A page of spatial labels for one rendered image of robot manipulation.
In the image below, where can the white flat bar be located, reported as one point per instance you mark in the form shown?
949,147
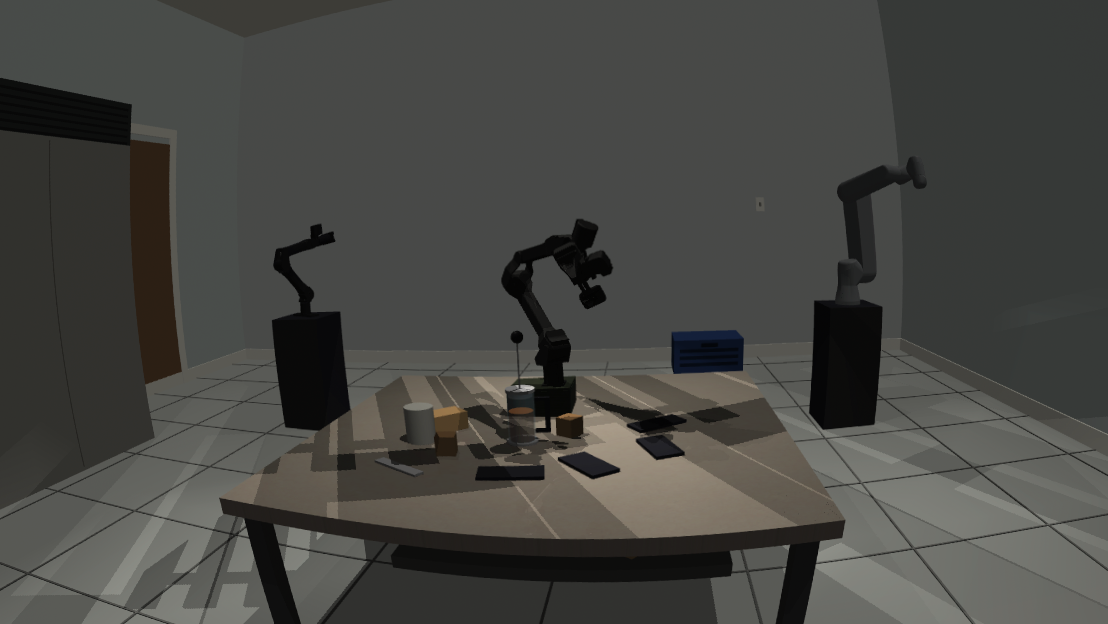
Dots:
399,467

